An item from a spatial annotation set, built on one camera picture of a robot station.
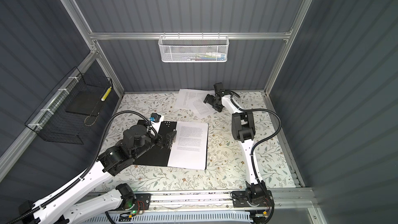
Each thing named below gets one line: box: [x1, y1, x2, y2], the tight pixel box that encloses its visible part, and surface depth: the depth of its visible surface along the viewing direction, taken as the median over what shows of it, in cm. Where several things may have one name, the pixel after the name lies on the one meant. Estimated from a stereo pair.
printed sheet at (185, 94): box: [174, 88, 215, 110], surface depth 122 cm
